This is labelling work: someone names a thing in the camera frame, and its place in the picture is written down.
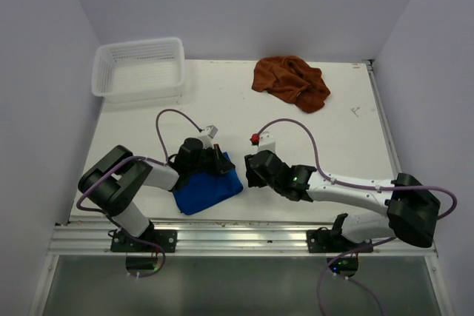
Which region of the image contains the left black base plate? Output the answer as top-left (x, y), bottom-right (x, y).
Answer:
top-left (107, 229), bottom-right (178, 253)

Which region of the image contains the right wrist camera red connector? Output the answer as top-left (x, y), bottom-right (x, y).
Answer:
top-left (250, 131), bottom-right (276, 153)

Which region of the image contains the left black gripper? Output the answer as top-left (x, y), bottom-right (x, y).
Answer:
top-left (188, 143), bottom-right (234, 175)

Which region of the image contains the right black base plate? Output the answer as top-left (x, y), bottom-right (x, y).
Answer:
top-left (306, 227), bottom-right (373, 254)

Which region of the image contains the brown towel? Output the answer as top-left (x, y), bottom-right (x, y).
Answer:
top-left (252, 56), bottom-right (331, 113)

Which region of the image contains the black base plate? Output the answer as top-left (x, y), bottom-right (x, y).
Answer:
top-left (107, 229), bottom-right (178, 253)
top-left (306, 227), bottom-right (373, 254)

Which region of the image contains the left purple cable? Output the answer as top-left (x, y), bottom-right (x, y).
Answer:
top-left (76, 108), bottom-right (204, 217)

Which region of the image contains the aluminium mounting rail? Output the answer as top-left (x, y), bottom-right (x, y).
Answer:
top-left (48, 219), bottom-right (434, 258)

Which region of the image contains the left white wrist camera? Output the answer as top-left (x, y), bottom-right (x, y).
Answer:
top-left (197, 125), bottom-right (218, 148)

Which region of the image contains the blue towel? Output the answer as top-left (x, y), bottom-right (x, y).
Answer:
top-left (173, 158), bottom-right (244, 215)

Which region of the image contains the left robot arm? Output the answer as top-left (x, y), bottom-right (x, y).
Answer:
top-left (78, 137), bottom-right (243, 252)

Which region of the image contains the white plastic basket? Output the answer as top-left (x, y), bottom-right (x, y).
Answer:
top-left (91, 37), bottom-right (186, 103)

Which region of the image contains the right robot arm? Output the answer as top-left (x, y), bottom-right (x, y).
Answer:
top-left (244, 150), bottom-right (441, 252)

